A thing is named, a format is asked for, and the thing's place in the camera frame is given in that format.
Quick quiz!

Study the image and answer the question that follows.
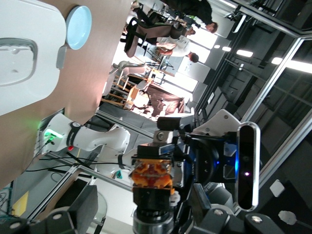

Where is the person in dark jacket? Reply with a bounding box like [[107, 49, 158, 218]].
[[163, 0, 219, 34]]

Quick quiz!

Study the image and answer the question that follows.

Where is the orange and black push-button switch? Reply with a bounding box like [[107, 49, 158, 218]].
[[131, 143, 181, 234]]

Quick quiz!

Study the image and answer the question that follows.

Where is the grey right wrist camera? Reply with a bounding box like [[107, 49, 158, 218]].
[[236, 121, 262, 212]]

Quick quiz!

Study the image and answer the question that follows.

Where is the wooden table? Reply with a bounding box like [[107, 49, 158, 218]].
[[101, 85, 138, 110]]

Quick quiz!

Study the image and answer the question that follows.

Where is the brown covered table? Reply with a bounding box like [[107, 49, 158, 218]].
[[136, 82, 186, 121]]

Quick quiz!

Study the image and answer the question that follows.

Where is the light blue plate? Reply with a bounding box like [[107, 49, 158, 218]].
[[65, 5, 93, 51]]

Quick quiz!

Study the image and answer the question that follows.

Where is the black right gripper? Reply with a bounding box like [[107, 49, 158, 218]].
[[153, 114, 241, 234]]

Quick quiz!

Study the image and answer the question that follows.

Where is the person in white shirt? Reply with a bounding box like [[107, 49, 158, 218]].
[[156, 36, 200, 64]]

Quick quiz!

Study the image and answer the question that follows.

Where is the long aluminium frame post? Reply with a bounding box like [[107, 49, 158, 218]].
[[240, 36, 312, 122]]

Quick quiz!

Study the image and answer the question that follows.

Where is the white lidded lunch box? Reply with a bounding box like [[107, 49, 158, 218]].
[[0, 0, 68, 117]]

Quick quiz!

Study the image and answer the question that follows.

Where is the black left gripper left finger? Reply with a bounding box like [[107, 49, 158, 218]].
[[0, 184, 99, 234]]

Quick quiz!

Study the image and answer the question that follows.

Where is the brown office chair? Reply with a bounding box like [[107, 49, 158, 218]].
[[123, 16, 188, 59]]

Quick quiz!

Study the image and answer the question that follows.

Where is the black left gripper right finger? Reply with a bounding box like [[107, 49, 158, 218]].
[[192, 183, 293, 234]]

